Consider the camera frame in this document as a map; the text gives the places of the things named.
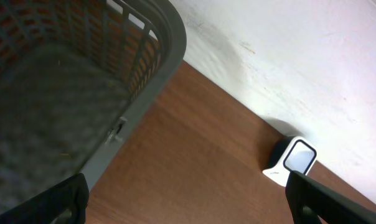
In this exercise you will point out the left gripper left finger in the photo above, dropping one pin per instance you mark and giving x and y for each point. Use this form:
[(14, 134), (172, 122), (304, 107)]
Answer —
[(71, 194)]

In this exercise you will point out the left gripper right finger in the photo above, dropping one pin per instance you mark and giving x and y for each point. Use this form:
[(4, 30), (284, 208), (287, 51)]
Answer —
[(312, 202)]

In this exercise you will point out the white barcode scanner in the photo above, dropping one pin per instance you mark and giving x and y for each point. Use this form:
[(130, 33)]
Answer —
[(291, 153)]

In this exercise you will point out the grey plastic mesh basket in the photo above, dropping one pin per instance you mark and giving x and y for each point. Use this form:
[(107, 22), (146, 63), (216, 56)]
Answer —
[(76, 77)]

